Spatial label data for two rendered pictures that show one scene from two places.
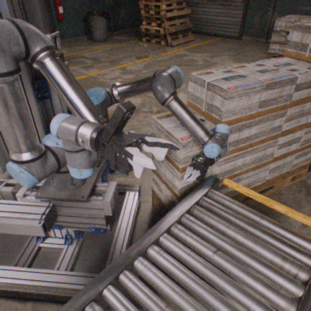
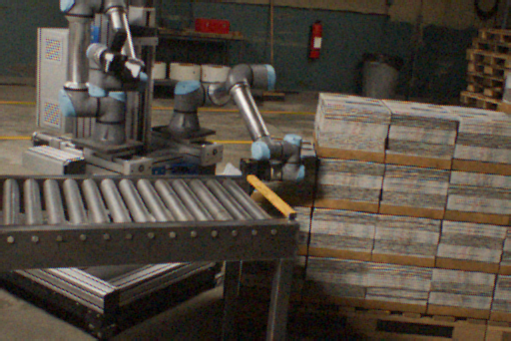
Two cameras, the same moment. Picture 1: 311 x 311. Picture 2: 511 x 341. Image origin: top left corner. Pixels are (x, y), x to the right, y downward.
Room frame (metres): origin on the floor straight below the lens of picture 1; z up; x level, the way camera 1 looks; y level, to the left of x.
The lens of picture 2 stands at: (-1.29, -1.47, 1.51)
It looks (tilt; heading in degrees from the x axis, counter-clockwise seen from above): 15 degrees down; 28
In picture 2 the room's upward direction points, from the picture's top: 6 degrees clockwise
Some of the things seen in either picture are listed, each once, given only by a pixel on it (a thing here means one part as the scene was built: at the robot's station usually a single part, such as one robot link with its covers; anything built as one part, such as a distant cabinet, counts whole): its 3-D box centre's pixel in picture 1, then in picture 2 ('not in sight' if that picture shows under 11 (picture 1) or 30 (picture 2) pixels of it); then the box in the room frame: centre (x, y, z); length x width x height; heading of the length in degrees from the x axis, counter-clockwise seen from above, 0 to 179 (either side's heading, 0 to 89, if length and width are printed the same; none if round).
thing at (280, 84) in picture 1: (256, 87); (412, 133); (1.71, -0.68, 0.95); 0.38 x 0.29 x 0.23; 28
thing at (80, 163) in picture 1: (83, 156); (103, 82); (0.65, 0.22, 1.12); 0.11 x 0.08 x 0.11; 149
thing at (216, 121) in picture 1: (232, 114); (349, 150); (1.48, -0.48, 0.86); 0.29 x 0.16 x 0.04; 118
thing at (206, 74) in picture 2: not in sight; (172, 56); (5.98, 3.76, 0.55); 1.80 x 0.70 x 1.09; 138
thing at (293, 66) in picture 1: (285, 81); (475, 139); (1.85, -0.93, 0.95); 0.38 x 0.29 x 0.23; 29
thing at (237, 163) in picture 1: (228, 157); (365, 238); (1.64, -0.56, 0.42); 1.17 x 0.39 x 0.83; 119
